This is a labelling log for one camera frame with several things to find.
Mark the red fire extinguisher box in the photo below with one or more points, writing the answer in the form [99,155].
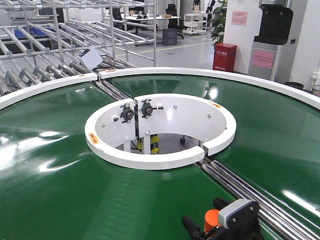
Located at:
[224,57]

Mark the metal roller rack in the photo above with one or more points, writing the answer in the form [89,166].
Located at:
[45,37]

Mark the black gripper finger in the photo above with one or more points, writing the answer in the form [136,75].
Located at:
[220,203]
[193,230]

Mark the white office desk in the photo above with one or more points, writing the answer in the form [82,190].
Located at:
[138,22]

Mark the round green belt conveyor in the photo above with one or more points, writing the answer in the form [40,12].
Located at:
[53,187]

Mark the orange cylindrical capacitor 4680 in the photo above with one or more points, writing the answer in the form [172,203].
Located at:
[211,220]

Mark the green potted plant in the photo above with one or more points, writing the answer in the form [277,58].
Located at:
[219,22]

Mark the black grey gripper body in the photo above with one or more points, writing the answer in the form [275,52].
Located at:
[240,220]

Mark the grey trash bin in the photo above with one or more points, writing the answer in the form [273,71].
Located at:
[169,36]

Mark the wire mesh waste basket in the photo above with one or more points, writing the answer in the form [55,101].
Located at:
[315,90]

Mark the water dispenser machine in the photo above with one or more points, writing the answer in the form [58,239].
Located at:
[274,48]

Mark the white box on rack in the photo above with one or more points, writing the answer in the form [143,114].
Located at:
[90,58]

